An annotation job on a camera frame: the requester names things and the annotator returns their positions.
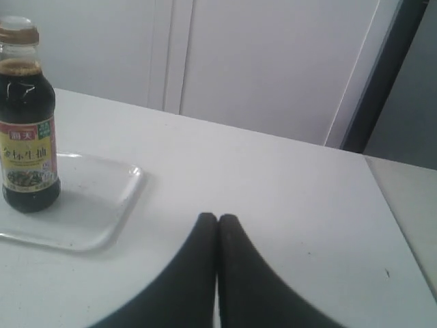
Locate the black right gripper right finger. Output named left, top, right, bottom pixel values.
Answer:
left=217, top=214, right=341, bottom=327

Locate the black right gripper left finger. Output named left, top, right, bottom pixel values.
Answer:
left=94, top=213, right=217, bottom=327

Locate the dark soy sauce bottle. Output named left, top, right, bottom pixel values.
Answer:
left=1, top=16, right=61, bottom=213

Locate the white plastic tray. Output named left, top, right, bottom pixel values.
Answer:
left=1, top=153, right=148, bottom=252

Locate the white cabinet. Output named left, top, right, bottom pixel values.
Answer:
left=1, top=1, right=400, bottom=148

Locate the dark vertical post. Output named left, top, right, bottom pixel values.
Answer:
left=340, top=0, right=429, bottom=153

